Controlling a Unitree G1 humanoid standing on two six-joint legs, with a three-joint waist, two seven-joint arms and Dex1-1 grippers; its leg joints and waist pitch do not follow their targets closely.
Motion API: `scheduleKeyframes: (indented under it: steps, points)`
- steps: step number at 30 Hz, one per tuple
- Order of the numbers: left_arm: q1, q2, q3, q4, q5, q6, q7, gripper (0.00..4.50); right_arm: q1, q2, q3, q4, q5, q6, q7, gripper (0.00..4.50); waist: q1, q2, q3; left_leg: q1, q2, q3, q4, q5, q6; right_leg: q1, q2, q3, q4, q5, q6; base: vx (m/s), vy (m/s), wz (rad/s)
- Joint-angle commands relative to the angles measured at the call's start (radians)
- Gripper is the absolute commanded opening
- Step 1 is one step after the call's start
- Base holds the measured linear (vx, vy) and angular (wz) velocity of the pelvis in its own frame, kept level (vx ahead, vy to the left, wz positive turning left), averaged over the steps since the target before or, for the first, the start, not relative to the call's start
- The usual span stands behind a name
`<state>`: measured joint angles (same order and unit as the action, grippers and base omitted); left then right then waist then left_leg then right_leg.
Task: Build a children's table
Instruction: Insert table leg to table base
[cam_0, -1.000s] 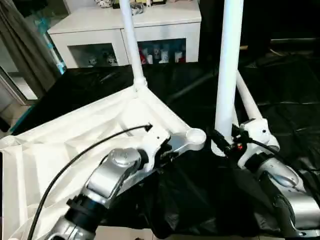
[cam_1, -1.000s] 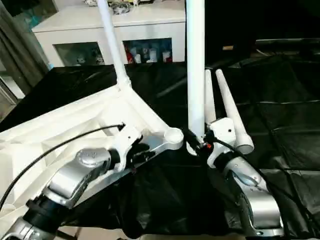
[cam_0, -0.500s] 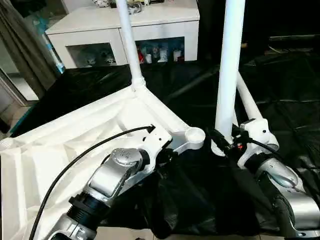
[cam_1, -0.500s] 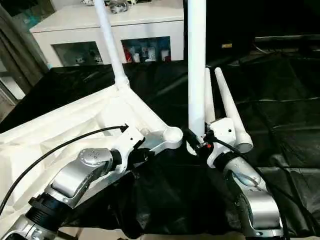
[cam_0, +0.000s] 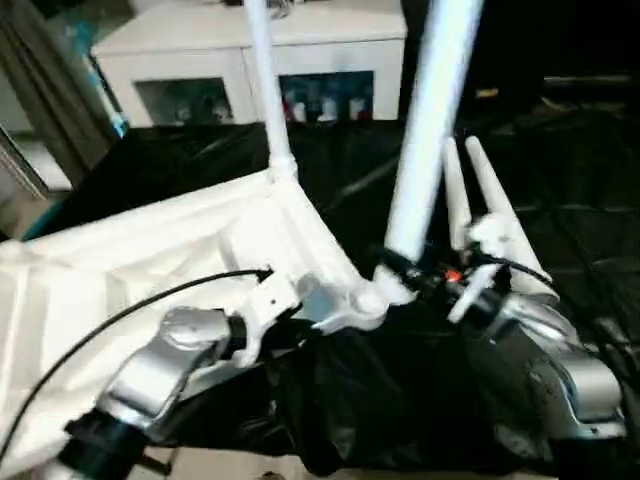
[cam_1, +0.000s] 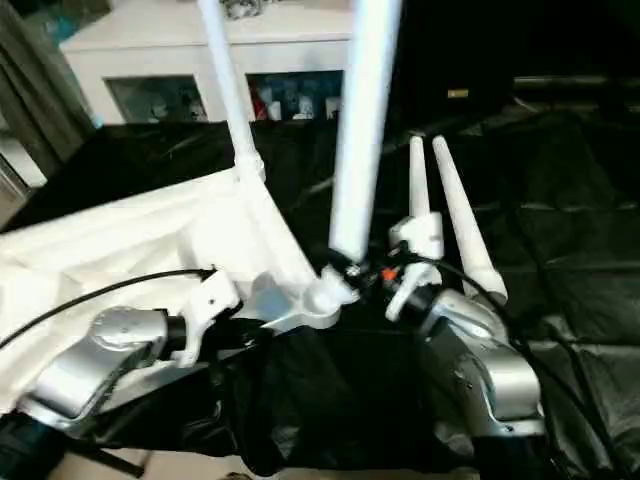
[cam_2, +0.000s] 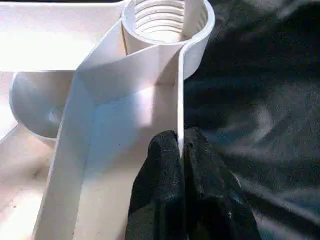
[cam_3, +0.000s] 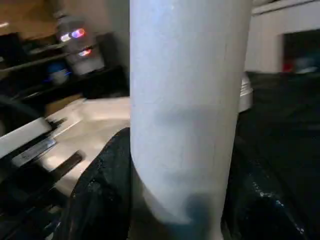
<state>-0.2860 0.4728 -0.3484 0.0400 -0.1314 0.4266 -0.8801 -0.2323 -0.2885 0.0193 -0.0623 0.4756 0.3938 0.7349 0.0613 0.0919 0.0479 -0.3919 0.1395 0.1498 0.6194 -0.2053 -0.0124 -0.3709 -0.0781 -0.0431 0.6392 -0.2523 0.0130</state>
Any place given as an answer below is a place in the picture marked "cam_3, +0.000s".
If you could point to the white sideboard cabinet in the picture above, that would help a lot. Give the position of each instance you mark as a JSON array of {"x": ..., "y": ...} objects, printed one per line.
[{"x": 280, "y": 30}]

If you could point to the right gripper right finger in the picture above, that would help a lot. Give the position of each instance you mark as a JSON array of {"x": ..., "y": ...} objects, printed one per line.
[{"x": 270, "y": 205}]

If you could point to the white plastic table top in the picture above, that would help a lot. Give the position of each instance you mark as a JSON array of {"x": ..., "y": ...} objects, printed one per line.
[{"x": 95, "y": 125}]

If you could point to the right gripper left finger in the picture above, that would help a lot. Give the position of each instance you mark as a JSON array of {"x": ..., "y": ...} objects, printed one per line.
[{"x": 100, "y": 195}]

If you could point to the grey device with lights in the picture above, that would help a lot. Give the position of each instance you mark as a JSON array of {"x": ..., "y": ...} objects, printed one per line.
[{"x": 80, "y": 45}]

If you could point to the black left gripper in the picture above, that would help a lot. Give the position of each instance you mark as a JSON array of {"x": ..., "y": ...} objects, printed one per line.
[{"x": 25, "y": 180}]

